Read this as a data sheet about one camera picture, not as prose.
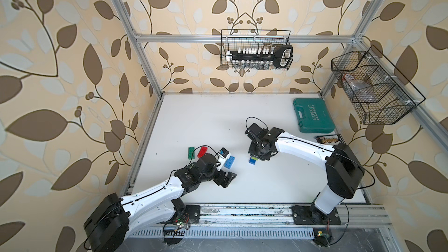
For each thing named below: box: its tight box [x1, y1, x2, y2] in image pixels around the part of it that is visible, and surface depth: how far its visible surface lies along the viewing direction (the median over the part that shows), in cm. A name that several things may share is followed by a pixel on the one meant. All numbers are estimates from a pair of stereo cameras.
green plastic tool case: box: [292, 98, 336, 134], surface depth 104 cm
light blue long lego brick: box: [224, 155, 236, 170], surface depth 90 cm
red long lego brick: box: [197, 145, 209, 159], surface depth 94 cm
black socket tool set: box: [225, 44, 294, 69], surface depth 86 cm
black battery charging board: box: [313, 134, 346, 145], surface depth 98 cm
